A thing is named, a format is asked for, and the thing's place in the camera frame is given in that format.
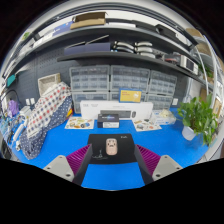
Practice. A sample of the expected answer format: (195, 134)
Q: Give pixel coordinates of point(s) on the purple toy figure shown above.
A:
(13, 108)

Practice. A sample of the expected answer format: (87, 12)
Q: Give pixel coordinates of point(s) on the small black box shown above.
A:
(108, 120)

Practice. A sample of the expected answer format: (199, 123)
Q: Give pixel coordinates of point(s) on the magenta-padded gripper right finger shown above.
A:
(166, 166)

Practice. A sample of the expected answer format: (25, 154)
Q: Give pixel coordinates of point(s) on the dark wall shelf unit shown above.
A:
(100, 30)

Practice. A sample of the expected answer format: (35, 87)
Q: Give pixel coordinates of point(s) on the white woven basket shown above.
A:
(48, 83)

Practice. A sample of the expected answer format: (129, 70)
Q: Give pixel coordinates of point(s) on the yellow and blue box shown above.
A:
(130, 95)

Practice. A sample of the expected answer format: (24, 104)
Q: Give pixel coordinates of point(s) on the small yellow object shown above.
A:
(69, 112)

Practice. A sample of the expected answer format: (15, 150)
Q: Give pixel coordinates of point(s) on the navy white dotted cloth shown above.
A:
(43, 140)

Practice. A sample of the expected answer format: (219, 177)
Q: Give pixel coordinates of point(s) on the clear plastic box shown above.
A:
(164, 117)

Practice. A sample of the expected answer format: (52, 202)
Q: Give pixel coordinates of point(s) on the teal wall bin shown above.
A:
(11, 80)

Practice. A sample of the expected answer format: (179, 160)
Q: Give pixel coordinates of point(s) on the white tube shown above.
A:
(20, 130)

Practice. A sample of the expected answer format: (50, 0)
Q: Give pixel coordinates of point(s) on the pink computer mouse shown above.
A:
(111, 146)

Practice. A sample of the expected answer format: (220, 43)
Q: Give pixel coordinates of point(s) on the red blue checkered cloth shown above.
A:
(48, 106)

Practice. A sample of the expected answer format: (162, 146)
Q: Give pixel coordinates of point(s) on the colourful sticker sheet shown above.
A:
(79, 123)
(146, 125)

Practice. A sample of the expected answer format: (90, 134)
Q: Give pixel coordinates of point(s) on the green potted plant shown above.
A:
(198, 116)

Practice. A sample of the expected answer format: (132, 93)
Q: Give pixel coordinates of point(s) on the long white keyboard box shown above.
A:
(90, 108)

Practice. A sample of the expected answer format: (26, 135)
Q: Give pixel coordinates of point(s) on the black mouse pad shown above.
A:
(126, 146)

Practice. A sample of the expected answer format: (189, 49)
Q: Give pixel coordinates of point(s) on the small white box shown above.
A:
(25, 111)

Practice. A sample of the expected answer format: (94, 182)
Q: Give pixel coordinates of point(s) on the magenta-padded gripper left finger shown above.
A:
(60, 166)

